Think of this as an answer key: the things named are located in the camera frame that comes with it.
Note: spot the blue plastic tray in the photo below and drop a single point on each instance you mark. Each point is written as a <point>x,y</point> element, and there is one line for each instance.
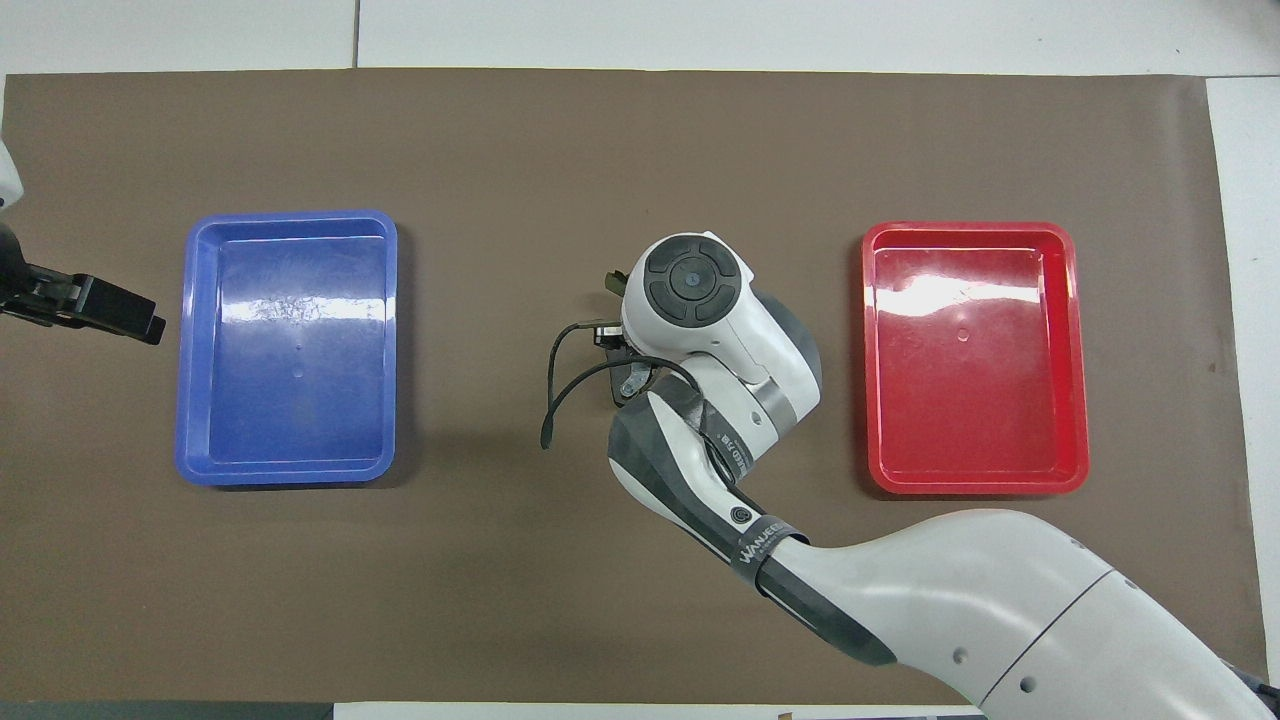
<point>290,360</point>

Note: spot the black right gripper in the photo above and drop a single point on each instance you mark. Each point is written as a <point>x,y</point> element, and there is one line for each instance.
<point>608,335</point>

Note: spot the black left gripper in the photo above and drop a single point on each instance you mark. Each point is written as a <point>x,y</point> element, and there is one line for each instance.
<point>40,290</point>

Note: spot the brown table mat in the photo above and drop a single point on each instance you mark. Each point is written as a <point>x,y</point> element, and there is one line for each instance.
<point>500,550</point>

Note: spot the red plastic tray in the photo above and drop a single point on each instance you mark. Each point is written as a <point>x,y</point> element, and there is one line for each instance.
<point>970,380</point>

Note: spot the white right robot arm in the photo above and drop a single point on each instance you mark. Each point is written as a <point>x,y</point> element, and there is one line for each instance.
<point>720,320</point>

